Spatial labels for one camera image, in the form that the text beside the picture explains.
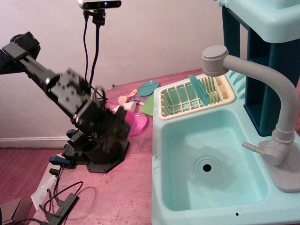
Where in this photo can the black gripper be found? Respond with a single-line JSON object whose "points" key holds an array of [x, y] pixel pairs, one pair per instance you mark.
{"points": [[73, 95]]}

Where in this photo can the pink toy cup with handle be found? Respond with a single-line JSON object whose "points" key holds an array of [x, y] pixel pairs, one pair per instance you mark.
{"points": [[130, 118]]}

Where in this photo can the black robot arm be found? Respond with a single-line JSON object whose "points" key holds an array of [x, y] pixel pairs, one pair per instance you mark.
{"points": [[20, 56]]}

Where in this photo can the teal toy sink unit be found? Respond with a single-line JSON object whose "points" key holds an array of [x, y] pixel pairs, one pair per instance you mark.
{"points": [[201, 173]]}

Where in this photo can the cream toy soap bottle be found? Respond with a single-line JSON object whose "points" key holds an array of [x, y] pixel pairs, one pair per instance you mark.
{"points": [[129, 106]]}

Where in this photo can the peach toy dish brush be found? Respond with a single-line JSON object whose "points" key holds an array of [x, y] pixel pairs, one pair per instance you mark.
{"points": [[123, 98]]}

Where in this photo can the pink toy plate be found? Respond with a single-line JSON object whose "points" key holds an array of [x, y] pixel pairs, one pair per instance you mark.
{"points": [[140, 122]]}

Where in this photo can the grey toy spatula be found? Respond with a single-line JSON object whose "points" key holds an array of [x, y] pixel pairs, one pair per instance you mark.
{"points": [[138, 99]]}

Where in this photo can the green cutting board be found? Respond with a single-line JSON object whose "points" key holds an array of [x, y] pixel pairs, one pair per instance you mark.
{"points": [[148, 106]]}

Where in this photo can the teal toy plate on table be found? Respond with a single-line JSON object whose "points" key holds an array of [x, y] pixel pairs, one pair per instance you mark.
{"points": [[147, 88]]}

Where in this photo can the cream dish rack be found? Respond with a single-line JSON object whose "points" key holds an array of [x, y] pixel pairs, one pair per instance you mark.
{"points": [[180, 99]]}

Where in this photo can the teal plate in rack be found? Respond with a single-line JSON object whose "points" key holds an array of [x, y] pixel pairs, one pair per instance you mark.
{"points": [[200, 90]]}

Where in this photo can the white paper card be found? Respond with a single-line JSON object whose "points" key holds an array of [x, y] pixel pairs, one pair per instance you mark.
{"points": [[41, 192]]}

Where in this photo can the black usb hub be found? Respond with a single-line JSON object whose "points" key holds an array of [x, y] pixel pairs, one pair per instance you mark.
{"points": [[64, 210]]}

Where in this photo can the brown cardboard box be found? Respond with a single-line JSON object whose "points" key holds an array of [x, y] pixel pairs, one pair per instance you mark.
{"points": [[15, 210]]}

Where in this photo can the dark blue toy shelf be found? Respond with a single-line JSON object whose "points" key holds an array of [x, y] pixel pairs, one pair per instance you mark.
{"points": [[273, 50]]}

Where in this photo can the grey toy faucet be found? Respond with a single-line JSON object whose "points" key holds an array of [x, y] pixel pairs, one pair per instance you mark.
{"points": [[272, 103]]}

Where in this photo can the black camera stand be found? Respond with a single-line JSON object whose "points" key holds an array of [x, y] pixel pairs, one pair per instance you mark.
{"points": [[98, 19]]}

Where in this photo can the depth camera on stand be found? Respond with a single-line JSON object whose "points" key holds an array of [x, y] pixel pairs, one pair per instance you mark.
{"points": [[98, 4]]}

